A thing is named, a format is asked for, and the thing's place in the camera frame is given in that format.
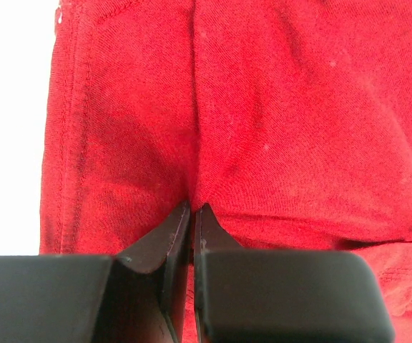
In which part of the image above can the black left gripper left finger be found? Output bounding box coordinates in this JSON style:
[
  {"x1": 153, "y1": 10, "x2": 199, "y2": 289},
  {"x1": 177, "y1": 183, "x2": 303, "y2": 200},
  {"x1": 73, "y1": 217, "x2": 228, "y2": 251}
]
[{"x1": 0, "y1": 202, "x2": 191, "y2": 342}]

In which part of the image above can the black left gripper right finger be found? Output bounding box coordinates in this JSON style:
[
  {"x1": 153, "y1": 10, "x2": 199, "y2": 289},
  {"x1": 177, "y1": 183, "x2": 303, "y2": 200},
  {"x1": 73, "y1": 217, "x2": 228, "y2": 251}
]
[{"x1": 194, "y1": 205, "x2": 396, "y2": 343}]

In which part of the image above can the dark red t shirt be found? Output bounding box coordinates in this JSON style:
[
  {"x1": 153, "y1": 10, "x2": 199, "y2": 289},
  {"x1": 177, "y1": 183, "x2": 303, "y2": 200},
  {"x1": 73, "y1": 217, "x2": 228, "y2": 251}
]
[{"x1": 40, "y1": 1, "x2": 412, "y2": 342}]

